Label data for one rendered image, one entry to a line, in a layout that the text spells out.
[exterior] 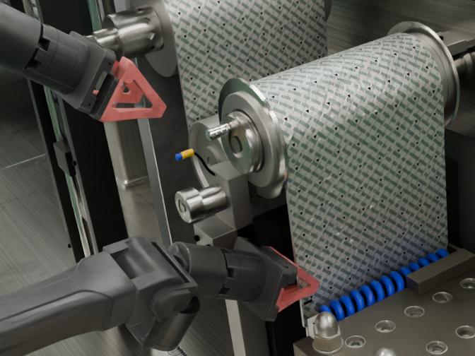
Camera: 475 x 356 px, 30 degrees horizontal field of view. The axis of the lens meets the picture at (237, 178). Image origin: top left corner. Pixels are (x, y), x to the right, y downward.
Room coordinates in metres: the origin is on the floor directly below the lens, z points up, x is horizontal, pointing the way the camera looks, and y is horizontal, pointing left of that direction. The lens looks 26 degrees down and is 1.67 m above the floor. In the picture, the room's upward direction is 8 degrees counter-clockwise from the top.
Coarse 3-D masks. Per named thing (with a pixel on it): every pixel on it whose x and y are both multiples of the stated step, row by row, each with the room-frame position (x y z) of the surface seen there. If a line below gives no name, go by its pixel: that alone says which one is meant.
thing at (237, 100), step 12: (432, 48) 1.03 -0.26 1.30; (444, 72) 1.02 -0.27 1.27; (444, 84) 1.01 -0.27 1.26; (228, 96) 0.97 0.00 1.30; (240, 96) 0.94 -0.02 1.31; (444, 96) 1.01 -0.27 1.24; (228, 108) 0.97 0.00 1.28; (240, 108) 0.95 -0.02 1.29; (252, 108) 0.92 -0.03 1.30; (264, 120) 0.91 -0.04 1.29; (264, 132) 0.91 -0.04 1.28; (264, 144) 0.91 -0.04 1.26; (264, 156) 0.91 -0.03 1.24; (276, 156) 0.90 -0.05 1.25; (264, 168) 0.91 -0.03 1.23; (276, 168) 0.90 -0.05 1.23; (252, 180) 0.94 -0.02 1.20; (264, 180) 0.92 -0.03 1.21
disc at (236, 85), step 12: (228, 84) 0.98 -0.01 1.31; (240, 84) 0.95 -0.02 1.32; (252, 96) 0.93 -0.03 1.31; (264, 108) 0.91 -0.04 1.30; (276, 120) 0.90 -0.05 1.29; (276, 132) 0.89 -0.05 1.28; (276, 144) 0.89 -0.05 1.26; (276, 180) 0.90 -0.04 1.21; (264, 192) 0.93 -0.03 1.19; (276, 192) 0.91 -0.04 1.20
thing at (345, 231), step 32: (384, 160) 0.96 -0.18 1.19; (416, 160) 0.98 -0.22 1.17; (320, 192) 0.92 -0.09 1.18; (352, 192) 0.94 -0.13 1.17; (384, 192) 0.96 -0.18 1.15; (416, 192) 0.98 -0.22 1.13; (320, 224) 0.91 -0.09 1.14; (352, 224) 0.93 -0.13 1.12; (384, 224) 0.96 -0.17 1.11; (416, 224) 0.98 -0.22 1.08; (320, 256) 0.91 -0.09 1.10; (352, 256) 0.93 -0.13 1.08; (384, 256) 0.95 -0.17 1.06; (416, 256) 0.98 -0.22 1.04; (320, 288) 0.91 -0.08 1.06; (352, 288) 0.93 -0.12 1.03
